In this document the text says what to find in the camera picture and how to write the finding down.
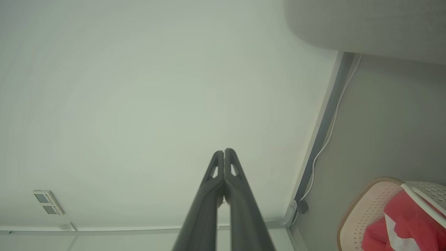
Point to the black round caster foot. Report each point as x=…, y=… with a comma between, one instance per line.
x=302, y=207

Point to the grey fabric sofa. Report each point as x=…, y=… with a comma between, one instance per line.
x=376, y=24

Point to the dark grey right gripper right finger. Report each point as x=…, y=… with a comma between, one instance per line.
x=245, y=216

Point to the small white wall plate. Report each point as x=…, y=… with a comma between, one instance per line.
x=66, y=227

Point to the white double wall socket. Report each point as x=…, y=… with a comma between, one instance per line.
x=48, y=203

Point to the red cloth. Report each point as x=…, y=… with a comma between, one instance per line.
x=407, y=216

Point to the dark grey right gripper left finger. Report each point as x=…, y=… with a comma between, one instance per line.
x=204, y=212

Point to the beige perforated laundry basket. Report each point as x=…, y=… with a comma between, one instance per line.
x=366, y=212

